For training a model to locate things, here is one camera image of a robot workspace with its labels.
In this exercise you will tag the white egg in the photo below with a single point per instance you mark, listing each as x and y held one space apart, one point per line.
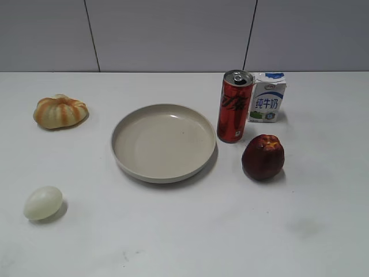
43 203

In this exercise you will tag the beige round plate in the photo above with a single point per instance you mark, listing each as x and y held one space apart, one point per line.
164 143

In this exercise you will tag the red soda can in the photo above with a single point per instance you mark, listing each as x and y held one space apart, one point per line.
237 88

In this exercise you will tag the dark red apple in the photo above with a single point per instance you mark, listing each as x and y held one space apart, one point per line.
263 158

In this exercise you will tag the white blue milk carton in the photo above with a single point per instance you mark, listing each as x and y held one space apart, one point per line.
268 93

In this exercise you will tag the striped bread bun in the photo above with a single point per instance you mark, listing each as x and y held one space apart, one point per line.
59 111

